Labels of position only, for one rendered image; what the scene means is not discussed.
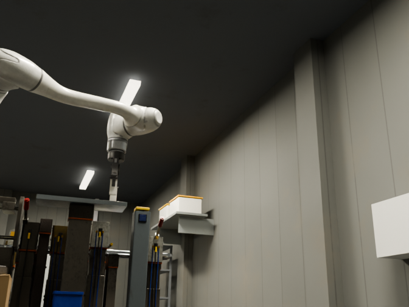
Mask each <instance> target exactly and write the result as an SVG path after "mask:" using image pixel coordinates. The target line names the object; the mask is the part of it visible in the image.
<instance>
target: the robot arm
mask: <svg viewBox="0 0 409 307"><path fill-rule="evenodd" d="M18 88H22V89H24V90H27V91H29V92H32V93H35V94H39V95H41V96H44V97H47V98H50V99H52V100H55V101H58V102H61V103H64V104H68V105H73V106H76V107H83V108H89V109H93V110H99V111H105V112H109V113H110V116H109V119H108V125H107V136H108V141H107V143H108V144H107V152H108V161H110V162H113V164H111V176H110V192H109V195H110V201H116V197H117V189H118V187H117V176H118V175H119V169H120V165H119V164H118V163H122V162H124V160H125V153H126V149H127V144H128V139H130V138H131V137H132V136H136V135H144V134H147V133H150V132H153V131H155V130H156V129H158V128H159V127H160V125H161V123H162V120H163V119H162V115H161V113H160V112H159V110H157V109H155V108H151V107H149V108H147V107H142V106H139V105H132V106H129V105H127V104H124V103H122V102H118V101H114V100H111V99H106V98H103V97H98V96H93V95H90V94H85V93H81V92H78V91H73V90H70V89H67V88H65V87H63V86H61V85H59V84H58V83H57V82H56V81H55V80H53V79H52V78H51V77H50V76H49V75H47V74H46V73H45V72H44V71H43V70H42V69H41V68H39V67H38V66H37V65H36V64H34V63H33V62H31V61H30V60H29V59H27V58H25V57H23V56H22V55H20V54H18V53H16V52H13V51H11V50H8V49H3V48H0V103H1V102H2V100H3V99H4V98H5V96H6V95H7V93H8V91H10V90H14V89H18ZM7 273H8V266H0V275H5V274H7Z"/></svg>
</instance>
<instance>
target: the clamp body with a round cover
mask: <svg viewBox="0 0 409 307"><path fill-rule="evenodd" d="M67 230H68V226H60V225H53V228H52V236H51V246H50V249H49V250H50V251H49V256H51V258H50V263H49V272H48V278H47V280H46V288H45V293H44V299H43V301H44V303H43V307H52V300H53V295H52V293H53V291H60V287H61V277H62V271H63V261H64V259H63V257H64V256H65V246H66V236H67Z"/></svg>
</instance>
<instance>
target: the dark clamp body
mask: <svg viewBox="0 0 409 307"><path fill-rule="evenodd" d="M39 229H40V223H39V222H28V223H27V224H23V228H22V233H21V237H20V239H21V240H20V245H19V252H20V256H19V263H18V271H17V276H16V277H15V284H14V288H13V296H12V299H11V302H12V304H11V307H29V300H30V292H31V285H32V269H33V261H34V256H35V254H37V245H38V236H39Z"/></svg>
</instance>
